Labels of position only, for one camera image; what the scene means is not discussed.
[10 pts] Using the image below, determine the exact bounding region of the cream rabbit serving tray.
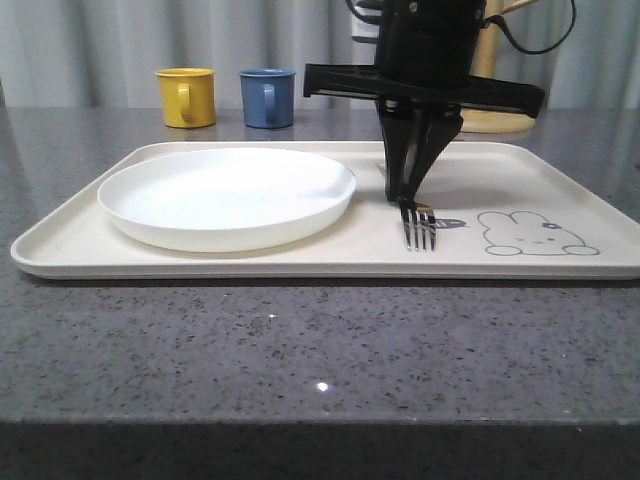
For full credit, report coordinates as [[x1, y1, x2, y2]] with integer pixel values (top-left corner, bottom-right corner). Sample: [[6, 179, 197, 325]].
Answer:
[[11, 141, 639, 279]]

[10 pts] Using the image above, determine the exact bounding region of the stainless steel fork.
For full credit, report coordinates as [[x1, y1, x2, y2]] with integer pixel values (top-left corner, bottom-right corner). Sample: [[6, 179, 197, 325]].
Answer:
[[393, 198, 437, 251]]

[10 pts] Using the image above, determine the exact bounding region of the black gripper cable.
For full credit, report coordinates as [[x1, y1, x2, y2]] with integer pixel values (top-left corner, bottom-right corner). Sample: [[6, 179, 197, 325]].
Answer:
[[482, 0, 577, 55]]

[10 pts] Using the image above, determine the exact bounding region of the white round plate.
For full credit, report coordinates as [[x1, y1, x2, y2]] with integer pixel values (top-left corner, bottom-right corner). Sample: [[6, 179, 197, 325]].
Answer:
[[97, 147, 356, 252]]

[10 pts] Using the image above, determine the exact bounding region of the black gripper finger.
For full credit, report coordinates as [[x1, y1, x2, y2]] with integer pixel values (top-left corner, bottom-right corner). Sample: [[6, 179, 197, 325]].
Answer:
[[376, 99, 414, 202], [407, 105, 463, 198]]

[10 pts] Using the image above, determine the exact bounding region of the yellow enamel mug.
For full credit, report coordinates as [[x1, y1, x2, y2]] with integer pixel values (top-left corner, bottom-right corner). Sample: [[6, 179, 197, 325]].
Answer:
[[155, 67, 216, 129]]

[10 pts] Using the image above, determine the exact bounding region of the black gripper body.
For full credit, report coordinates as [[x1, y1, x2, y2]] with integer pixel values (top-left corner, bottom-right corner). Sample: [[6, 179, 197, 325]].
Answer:
[[303, 1, 544, 118]]

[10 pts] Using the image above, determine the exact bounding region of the wooden mug tree stand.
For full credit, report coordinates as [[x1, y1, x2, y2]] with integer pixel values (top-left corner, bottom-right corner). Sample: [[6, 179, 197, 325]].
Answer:
[[461, 0, 535, 134]]

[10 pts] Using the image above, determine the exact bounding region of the blue enamel mug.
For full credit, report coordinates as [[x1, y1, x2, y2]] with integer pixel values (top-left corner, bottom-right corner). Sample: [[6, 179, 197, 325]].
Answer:
[[239, 68, 296, 129]]

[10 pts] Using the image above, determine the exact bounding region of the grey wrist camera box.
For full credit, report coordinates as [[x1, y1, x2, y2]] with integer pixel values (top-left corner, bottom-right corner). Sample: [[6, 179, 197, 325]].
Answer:
[[346, 0, 383, 44]]

